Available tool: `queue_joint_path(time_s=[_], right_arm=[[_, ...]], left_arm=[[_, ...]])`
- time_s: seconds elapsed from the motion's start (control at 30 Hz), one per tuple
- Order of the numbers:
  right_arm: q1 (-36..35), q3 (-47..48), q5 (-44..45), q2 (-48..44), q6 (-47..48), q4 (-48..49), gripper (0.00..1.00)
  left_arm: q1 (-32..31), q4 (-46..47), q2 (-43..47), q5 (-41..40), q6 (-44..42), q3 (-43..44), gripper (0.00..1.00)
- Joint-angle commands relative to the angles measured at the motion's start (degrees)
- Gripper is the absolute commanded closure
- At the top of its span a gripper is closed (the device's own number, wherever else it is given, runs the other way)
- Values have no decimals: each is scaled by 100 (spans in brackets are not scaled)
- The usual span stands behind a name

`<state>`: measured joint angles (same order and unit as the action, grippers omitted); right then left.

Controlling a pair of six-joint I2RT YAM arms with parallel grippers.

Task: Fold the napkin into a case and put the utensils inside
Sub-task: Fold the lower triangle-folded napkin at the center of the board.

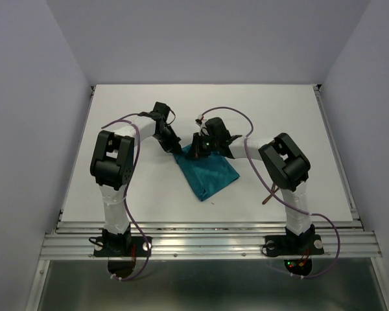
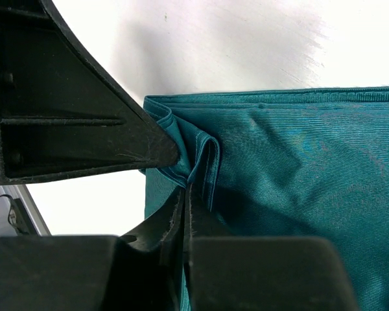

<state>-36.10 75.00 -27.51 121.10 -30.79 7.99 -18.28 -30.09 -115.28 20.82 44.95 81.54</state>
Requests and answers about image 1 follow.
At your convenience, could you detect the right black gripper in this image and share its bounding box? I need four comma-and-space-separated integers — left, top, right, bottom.
184, 132, 218, 159

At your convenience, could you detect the teal cloth napkin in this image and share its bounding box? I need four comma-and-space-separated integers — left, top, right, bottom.
173, 144, 240, 202

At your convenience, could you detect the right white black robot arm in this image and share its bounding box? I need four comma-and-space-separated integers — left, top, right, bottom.
186, 133, 314, 253

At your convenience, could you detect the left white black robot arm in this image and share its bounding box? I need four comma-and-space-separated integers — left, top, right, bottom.
90, 102, 182, 255

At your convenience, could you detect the brown wooden fork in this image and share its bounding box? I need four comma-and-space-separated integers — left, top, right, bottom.
262, 183, 279, 205

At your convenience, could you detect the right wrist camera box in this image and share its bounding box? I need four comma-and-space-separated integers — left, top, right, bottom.
204, 117, 231, 141

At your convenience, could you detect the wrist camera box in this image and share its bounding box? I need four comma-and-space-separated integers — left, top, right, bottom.
204, 117, 231, 141
153, 102, 171, 120

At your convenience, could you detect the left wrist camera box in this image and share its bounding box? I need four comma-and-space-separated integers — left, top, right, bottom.
153, 102, 171, 120

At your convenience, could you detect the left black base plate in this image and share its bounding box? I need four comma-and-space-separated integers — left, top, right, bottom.
88, 236, 151, 258

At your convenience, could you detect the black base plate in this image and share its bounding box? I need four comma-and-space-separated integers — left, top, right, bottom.
261, 235, 324, 258
88, 236, 151, 258

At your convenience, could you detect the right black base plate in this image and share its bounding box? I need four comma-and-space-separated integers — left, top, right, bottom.
261, 235, 324, 258

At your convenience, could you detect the aluminium frame rail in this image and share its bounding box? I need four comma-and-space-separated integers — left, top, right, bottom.
40, 220, 382, 260

